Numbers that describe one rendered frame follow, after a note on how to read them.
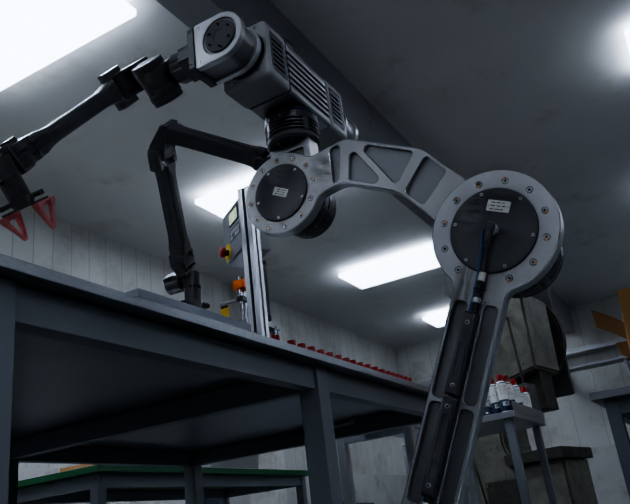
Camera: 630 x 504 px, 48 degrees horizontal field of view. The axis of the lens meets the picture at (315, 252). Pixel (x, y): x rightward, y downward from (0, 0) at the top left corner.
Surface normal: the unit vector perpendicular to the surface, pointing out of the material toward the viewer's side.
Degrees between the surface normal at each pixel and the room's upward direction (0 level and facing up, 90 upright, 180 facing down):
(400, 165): 90
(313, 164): 90
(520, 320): 90
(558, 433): 90
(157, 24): 180
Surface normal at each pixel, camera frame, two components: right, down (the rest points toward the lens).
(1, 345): 0.86, -0.28
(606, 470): -0.50, -0.27
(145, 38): 0.11, 0.92
